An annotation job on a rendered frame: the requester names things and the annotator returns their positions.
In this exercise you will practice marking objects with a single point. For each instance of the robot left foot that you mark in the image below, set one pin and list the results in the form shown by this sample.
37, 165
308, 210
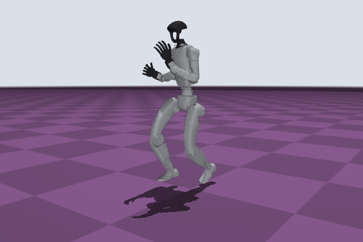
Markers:
207, 174

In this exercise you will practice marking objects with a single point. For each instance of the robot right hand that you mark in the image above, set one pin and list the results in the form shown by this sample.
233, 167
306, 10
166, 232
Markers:
151, 71

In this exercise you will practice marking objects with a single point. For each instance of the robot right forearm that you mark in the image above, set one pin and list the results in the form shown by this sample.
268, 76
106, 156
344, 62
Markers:
164, 77

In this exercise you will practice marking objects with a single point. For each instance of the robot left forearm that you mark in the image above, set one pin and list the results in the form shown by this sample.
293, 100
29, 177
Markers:
184, 75

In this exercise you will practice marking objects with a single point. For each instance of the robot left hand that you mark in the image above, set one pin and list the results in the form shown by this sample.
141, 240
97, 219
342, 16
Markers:
165, 52

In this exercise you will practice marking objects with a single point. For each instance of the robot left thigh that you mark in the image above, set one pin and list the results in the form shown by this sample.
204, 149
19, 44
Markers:
191, 126

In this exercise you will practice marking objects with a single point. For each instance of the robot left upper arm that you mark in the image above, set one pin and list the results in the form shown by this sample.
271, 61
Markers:
193, 55

